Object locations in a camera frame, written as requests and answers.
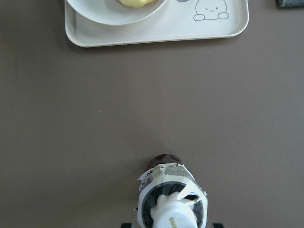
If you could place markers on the grey folded cloth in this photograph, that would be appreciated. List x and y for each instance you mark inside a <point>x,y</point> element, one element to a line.
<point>291,3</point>

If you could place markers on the cream serving tray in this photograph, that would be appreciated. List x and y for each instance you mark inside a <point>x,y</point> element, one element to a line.
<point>175,21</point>

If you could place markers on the tea bottle white cap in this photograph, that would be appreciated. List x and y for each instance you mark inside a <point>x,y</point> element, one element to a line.
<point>170,197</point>

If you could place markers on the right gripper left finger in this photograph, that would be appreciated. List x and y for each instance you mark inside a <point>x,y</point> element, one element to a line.
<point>128,225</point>

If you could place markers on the glazed donut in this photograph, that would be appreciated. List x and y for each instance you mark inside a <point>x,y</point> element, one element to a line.
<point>135,3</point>

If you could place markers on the white round plate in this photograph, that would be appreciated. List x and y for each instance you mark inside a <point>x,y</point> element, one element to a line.
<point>112,12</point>

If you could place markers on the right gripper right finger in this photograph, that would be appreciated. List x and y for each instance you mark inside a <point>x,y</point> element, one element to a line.
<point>217,225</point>

